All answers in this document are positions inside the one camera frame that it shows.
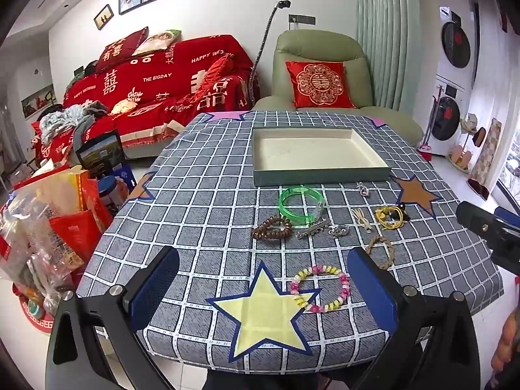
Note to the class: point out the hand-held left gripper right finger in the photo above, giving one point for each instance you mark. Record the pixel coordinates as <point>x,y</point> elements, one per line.
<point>371,284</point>

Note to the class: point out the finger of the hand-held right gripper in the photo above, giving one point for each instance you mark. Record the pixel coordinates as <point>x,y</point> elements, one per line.
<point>505,213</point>
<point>475,221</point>

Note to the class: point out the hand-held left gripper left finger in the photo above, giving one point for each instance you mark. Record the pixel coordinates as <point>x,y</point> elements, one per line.
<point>156,280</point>

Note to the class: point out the green translucent bangle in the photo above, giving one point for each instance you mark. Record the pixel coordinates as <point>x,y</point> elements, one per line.
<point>298,189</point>

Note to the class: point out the shallow green cardboard box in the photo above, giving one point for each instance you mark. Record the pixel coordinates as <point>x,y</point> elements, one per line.
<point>308,150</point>

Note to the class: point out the window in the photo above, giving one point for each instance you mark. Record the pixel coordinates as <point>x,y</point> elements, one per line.
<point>512,170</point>

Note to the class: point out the beige hair clip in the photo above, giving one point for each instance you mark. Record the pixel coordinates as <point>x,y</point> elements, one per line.
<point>361,220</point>

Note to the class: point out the large brown star patch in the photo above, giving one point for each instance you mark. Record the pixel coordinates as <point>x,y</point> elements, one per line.
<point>414,195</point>

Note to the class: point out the checkered board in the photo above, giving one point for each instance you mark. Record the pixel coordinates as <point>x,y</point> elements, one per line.
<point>487,146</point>

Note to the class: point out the brown hat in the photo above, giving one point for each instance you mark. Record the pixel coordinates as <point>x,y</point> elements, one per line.
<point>479,137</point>

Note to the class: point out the silver hair clip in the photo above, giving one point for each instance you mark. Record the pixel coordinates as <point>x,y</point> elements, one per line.
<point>310,229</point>

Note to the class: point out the grey checkered tablecloth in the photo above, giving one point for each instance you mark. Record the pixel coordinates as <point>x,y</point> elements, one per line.
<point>203,211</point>

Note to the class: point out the small brown star patch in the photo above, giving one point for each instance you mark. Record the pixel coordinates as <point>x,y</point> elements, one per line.
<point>142,189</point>

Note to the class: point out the beige hat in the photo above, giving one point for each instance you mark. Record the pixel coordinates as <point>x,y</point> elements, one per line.
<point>470,124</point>

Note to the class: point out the blue lidded plastic jar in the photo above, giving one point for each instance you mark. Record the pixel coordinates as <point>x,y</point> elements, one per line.
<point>111,195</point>

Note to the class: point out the white washing machine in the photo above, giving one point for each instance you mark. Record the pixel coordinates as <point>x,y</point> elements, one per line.
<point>445,118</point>

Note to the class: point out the person's orange patterned clothing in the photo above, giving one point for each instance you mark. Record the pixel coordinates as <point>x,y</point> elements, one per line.
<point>508,341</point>

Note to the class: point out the red round tray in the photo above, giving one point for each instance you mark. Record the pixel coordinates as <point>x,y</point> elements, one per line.
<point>34,317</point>

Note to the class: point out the pile of plastic bags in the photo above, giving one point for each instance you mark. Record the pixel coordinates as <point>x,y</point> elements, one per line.
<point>36,227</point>

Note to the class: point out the small pink star patch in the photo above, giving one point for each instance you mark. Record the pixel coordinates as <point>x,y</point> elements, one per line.
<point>378,121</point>

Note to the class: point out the dark printed box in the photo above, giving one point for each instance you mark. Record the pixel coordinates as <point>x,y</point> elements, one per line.
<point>99,152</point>

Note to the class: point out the white dryer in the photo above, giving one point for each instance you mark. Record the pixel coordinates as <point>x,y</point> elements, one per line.
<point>455,44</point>

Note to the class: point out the large pink star patch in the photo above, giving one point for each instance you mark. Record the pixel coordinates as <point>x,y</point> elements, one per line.
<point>227,115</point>

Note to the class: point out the grey clothes pile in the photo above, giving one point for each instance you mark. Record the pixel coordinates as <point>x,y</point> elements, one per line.
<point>65,120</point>

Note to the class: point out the red printed sofa cover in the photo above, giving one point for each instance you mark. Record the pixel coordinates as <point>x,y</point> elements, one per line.
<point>162,77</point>

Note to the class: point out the red embroidered cushion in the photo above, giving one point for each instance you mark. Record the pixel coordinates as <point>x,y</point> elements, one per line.
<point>321,83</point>

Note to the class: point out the green curtain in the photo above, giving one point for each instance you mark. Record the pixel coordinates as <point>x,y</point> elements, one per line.
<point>386,28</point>

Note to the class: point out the small red tasselled pillow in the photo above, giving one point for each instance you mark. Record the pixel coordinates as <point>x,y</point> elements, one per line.
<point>215,73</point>

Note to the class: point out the large red printed pillow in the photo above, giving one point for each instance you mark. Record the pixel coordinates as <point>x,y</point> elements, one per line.
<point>118,53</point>

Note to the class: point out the green armchair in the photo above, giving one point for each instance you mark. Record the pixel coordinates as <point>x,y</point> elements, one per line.
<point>317,46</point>

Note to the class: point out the photo print pillow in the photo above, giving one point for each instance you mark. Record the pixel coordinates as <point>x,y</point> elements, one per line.
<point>156,42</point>

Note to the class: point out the flexible floor stand pole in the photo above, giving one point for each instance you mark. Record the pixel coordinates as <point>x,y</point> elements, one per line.
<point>266,32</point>

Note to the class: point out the small black picture frame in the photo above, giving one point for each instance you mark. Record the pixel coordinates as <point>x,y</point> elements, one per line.
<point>103,16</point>

